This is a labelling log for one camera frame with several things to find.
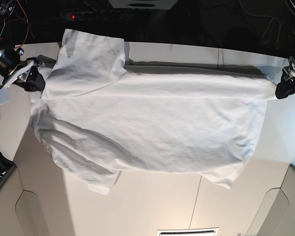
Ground white t-shirt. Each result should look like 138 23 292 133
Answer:
29 29 276 195

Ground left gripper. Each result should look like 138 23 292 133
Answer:
275 56 295 99

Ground grey looped cable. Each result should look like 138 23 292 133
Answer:
262 17 288 49

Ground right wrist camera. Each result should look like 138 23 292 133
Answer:
0 88 10 105

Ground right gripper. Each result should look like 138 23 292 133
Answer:
1 55 56 92

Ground black power strip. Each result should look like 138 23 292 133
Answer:
60 10 138 22

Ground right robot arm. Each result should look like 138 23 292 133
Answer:
0 0 56 92

